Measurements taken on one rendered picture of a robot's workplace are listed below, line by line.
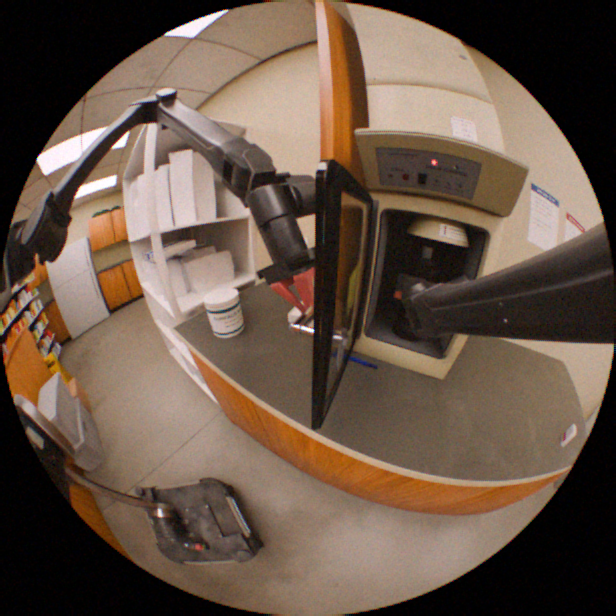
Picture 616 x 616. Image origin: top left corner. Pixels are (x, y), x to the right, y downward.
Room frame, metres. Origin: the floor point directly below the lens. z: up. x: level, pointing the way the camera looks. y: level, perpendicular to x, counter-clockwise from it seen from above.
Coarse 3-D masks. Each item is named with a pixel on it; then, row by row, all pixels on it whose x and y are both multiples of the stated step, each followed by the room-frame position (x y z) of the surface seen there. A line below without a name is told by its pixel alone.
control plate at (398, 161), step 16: (384, 160) 0.34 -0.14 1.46; (400, 160) 0.33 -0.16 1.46; (416, 160) 0.31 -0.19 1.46; (448, 160) 0.27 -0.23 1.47; (464, 160) 0.25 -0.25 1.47; (384, 176) 0.37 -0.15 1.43; (400, 176) 0.35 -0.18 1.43; (416, 176) 0.33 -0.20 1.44; (432, 176) 0.31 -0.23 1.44; (448, 176) 0.29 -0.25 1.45; (464, 176) 0.27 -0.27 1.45; (448, 192) 0.31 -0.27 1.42; (464, 192) 0.29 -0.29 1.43
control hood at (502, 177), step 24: (360, 144) 0.34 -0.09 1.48; (384, 144) 0.32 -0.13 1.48; (408, 144) 0.30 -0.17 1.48; (432, 144) 0.27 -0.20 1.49; (456, 144) 0.25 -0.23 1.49; (480, 144) 0.22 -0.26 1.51; (504, 168) 0.21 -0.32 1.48; (528, 168) 0.17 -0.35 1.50; (408, 192) 0.38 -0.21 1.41; (432, 192) 0.33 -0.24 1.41; (480, 192) 0.27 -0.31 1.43; (504, 192) 0.23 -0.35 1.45; (504, 216) 0.26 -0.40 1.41
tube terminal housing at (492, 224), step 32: (384, 96) 0.41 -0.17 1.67; (416, 96) 0.37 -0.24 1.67; (448, 96) 0.33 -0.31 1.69; (416, 128) 0.38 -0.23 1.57; (448, 128) 0.34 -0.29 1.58; (480, 128) 0.30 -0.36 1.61; (384, 192) 0.41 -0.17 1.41; (480, 224) 0.30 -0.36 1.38; (384, 352) 0.37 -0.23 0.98; (416, 352) 0.33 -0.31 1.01; (448, 352) 0.30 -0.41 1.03
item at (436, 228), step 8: (416, 216) 0.44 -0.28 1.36; (424, 216) 0.41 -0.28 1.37; (432, 216) 0.39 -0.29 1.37; (416, 224) 0.42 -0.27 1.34; (424, 224) 0.39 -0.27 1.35; (432, 224) 0.38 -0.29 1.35; (440, 224) 0.36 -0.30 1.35; (448, 224) 0.36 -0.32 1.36; (456, 224) 0.35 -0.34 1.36; (408, 232) 0.44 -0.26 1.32; (416, 232) 0.40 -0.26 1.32; (424, 232) 0.38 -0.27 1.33; (432, 232) 0.37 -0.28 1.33; (440, 232) 0.36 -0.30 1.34; (448, 232) 0.35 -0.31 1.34; (456, 232) 0.35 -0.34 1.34; (464, 232) 0.35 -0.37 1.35; (440, 240) 0.35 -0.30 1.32; (448, 240) 0.34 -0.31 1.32; (456, 240) 0.34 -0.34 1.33; (464, 240) 0.34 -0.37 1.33
